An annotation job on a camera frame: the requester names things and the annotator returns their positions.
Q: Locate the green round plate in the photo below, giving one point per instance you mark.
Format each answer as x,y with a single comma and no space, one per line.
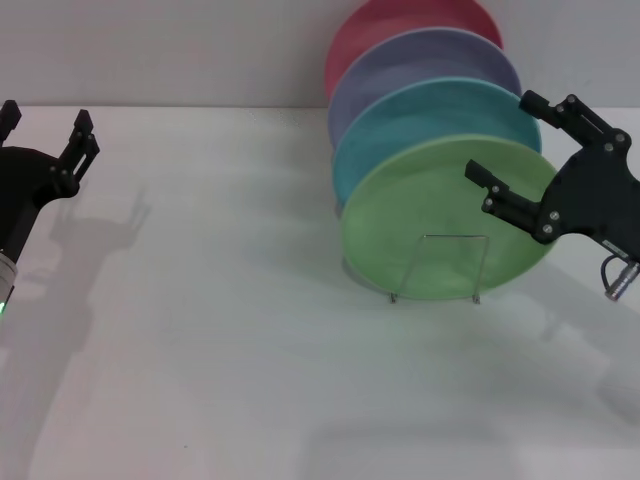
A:
415,210

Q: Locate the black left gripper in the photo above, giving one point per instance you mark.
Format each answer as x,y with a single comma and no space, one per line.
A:
22,185

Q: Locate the pink round plate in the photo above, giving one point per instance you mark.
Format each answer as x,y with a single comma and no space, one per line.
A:
400,15

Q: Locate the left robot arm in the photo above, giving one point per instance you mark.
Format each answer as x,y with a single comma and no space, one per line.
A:
5,280

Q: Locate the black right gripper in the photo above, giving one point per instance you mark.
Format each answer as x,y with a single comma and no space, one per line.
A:
595,195

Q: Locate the purple round plate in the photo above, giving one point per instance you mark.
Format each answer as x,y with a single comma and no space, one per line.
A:
415,55

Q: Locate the teal round plate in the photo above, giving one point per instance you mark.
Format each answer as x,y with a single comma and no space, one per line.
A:
425,115

